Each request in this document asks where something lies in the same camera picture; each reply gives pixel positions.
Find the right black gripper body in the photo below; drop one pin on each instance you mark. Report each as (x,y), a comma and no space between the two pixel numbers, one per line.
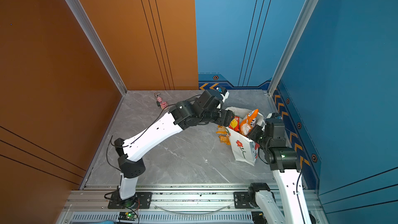
(258,135)

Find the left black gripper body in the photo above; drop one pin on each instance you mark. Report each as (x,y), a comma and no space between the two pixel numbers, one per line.
(221,117)

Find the orange snack bag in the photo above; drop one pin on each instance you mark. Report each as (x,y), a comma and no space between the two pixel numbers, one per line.
(249,122)

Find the white floral paper bag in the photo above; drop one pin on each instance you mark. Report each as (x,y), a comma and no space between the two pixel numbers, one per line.
(244,149)

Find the red yellow snack packet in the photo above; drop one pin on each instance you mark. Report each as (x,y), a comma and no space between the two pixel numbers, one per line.
(235,124)

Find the small orange snack packet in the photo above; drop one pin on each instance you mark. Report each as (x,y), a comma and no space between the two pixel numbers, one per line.
(221,130)

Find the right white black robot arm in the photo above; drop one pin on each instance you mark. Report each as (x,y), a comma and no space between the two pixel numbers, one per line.
(284,164)

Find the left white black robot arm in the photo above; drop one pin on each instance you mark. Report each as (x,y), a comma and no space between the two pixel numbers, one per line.
(178,117)

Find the orange cone snack packet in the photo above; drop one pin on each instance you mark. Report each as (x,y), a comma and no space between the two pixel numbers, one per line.
(225,139)

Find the green circuit board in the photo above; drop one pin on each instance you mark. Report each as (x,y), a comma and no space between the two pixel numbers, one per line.
(127,217)

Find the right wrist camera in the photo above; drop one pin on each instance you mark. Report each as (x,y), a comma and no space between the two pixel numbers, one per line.
(274,116)

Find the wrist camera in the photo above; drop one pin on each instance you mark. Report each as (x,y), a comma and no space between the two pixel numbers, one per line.
(223,92)
(274,116)

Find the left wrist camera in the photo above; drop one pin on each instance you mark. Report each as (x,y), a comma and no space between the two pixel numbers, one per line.
(223,92)

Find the pink keychain toy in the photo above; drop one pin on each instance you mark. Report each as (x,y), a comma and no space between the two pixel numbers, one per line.
(160,102)

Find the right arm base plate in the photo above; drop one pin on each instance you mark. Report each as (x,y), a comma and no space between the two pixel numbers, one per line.
(242,200)

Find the aluminium mounting rail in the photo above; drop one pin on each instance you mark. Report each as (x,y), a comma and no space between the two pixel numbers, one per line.
(170,204)

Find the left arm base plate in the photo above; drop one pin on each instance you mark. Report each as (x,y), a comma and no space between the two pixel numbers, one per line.
(141,200)

